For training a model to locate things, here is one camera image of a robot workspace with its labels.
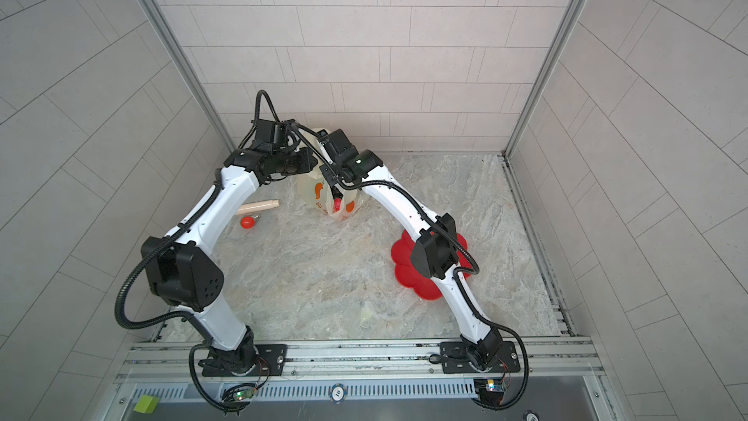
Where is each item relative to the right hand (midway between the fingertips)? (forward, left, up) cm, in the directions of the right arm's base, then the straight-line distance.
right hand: (332, 165), depth 88 cm
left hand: (0, +2, +5) cm, 5 cm away
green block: (-54, +40, -16) cm, 70 cm away
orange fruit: (-2, +6, -9) cm, 11 cm away
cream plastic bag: (0, +8, -11) cm, 14 cm away
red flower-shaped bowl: (-27, -21, -19) cm, 39 cm away
